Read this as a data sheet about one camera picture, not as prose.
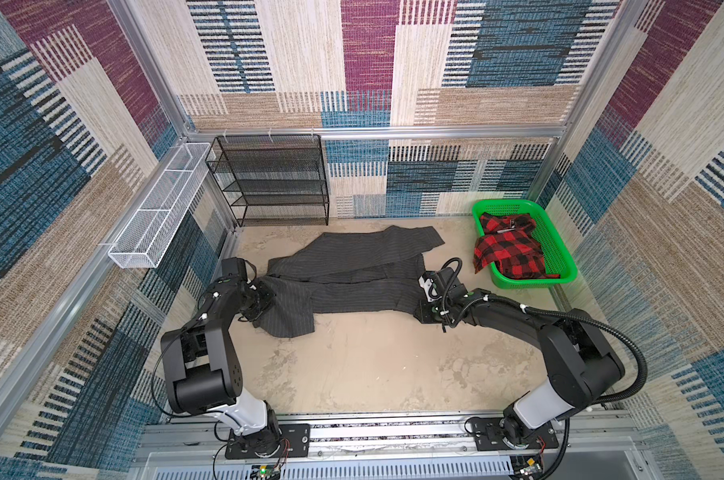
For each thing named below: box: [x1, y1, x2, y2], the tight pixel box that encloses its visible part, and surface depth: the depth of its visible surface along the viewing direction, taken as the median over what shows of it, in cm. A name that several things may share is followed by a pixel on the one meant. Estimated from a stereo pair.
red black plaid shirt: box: [473, 212, 560, 280], surface depth 102 cm
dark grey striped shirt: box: [253, 225, 445, 338], surface depth 103 cm
